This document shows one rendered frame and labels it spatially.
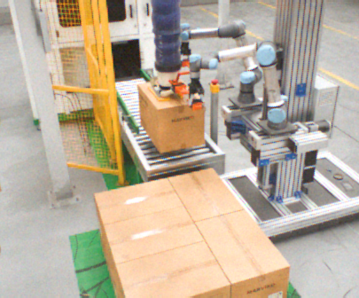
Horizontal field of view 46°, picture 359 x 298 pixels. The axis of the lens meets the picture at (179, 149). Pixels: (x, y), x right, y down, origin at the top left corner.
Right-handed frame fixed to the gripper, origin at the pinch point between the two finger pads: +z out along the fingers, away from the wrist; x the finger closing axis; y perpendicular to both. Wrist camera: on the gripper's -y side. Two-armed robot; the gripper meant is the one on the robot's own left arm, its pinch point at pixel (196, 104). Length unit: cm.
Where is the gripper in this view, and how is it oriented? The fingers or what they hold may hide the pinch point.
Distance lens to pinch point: 305.8
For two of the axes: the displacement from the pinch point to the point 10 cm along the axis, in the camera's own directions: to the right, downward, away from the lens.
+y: -3.5, -4.5, 8.2
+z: 0.3, 8.7, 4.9
